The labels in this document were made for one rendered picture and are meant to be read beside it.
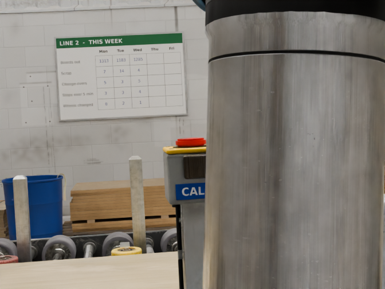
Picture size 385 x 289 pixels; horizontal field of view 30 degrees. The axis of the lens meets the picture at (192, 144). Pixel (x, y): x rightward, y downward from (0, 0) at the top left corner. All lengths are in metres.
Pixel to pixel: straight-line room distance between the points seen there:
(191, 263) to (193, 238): 0.03
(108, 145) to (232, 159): 7.71
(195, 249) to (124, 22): 7.28
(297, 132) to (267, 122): 0.02
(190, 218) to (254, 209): 0.52
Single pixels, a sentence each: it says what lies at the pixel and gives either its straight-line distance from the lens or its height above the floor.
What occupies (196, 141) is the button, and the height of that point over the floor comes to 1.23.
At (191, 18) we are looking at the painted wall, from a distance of 8.18.
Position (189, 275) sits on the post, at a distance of 0.94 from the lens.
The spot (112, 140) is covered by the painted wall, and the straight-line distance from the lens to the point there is 8.12.
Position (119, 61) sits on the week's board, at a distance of 8.10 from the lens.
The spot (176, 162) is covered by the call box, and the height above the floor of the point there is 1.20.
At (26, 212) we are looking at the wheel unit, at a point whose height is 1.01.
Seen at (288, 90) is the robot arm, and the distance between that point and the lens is 0.40.
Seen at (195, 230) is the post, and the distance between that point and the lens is 0.93.
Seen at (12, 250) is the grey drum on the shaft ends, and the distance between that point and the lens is 2.50.
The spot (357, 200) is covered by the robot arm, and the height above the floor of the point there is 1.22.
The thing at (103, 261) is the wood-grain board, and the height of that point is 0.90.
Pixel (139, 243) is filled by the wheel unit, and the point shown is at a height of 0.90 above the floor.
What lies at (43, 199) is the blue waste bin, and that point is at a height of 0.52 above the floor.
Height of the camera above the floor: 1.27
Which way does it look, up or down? 3 degrees down
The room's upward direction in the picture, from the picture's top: 3 degrees counter-clockwise
